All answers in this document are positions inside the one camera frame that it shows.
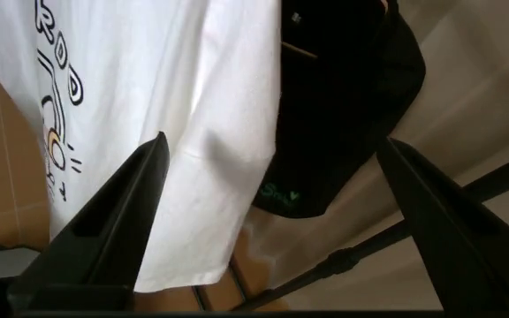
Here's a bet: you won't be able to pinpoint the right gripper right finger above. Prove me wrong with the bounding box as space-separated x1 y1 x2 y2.
376 134 509 311

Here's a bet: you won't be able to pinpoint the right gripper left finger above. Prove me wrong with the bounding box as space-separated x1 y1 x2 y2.
7 131 171 313

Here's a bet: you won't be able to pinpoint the white garment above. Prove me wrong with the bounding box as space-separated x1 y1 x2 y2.
0 0 283 294

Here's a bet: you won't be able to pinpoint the black shorts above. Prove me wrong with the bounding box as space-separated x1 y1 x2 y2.
251 0 428 220

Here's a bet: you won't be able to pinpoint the pink clothes hanger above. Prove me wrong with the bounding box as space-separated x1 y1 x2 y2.
280 0 391 61

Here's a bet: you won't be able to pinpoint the black clothes rack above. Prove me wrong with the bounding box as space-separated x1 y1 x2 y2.
190 148 509 311

